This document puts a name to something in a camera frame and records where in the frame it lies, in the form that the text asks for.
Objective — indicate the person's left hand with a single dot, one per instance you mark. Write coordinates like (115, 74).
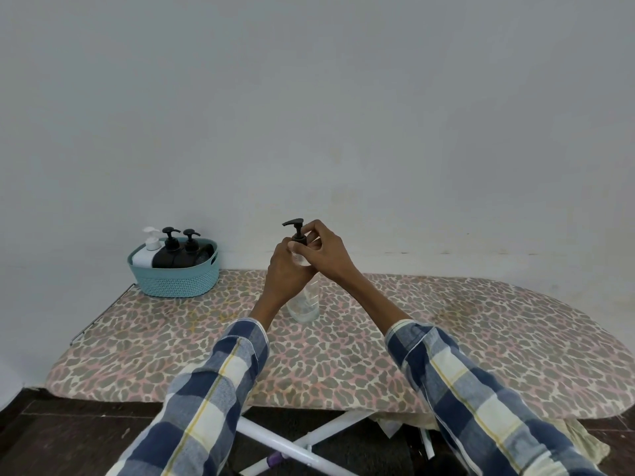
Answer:
(285, 277)

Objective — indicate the person's right hand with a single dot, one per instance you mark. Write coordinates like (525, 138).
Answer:
(332, 252)

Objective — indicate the tall clear plastic bottle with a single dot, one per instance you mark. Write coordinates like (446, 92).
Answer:
(305, 307)

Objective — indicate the long-tube black pump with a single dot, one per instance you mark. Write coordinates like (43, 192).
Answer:
(297, 231)

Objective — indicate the black soap dispenser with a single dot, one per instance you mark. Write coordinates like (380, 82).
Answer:
(168, 257)
(198, 255)

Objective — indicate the white square dispenser bottle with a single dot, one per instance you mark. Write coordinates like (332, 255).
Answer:
(143, 257)

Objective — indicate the person's right forearm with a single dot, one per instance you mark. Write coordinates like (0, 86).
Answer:
(471, 391)

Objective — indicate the person's left forearm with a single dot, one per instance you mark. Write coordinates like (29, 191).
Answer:
(198, 406)

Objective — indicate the teal plastic basket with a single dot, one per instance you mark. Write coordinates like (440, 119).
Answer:
(173, 282)

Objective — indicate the leopard print ironing board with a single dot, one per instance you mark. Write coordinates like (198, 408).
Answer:
(496, 342)

